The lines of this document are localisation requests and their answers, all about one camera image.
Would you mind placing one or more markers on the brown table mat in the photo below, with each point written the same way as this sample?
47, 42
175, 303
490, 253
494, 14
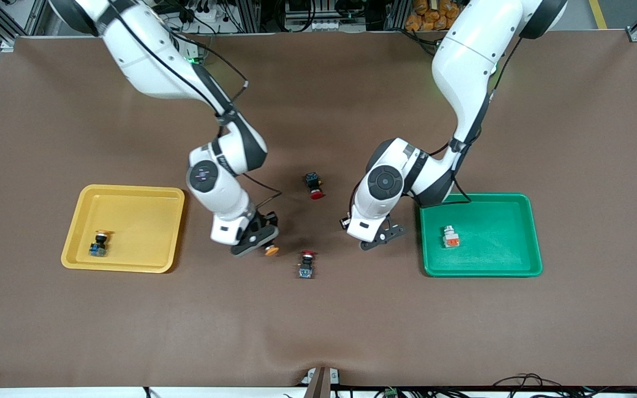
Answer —
318, 331

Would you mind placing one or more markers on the orange-yellow push button black body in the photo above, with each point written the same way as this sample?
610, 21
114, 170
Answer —
271, 251

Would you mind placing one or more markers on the yellow plastic tray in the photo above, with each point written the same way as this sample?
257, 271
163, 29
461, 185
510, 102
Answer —
136, 221

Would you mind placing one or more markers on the metal bracket post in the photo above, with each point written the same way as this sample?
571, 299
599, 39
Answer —
321, 384

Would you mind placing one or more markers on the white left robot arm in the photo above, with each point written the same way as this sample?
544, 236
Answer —
462, 61

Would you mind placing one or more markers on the red mushroom button blue base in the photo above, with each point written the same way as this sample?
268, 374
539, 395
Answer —
314, 185

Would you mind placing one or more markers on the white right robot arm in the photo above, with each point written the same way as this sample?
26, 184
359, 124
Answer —
152, 61

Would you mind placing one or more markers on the white power strip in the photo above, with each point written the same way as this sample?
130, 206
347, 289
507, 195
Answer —
327, 25

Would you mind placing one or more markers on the green plastic tray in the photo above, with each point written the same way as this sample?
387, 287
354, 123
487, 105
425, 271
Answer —
490, 249

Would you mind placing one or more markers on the yellow push button blue base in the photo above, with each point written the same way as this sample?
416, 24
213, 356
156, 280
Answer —
99, 243

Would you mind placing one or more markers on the red mushroom button grey base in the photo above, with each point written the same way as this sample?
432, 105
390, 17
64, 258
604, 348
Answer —
306, 268

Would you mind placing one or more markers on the bag of orange items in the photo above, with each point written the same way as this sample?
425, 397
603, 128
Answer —
423, 14

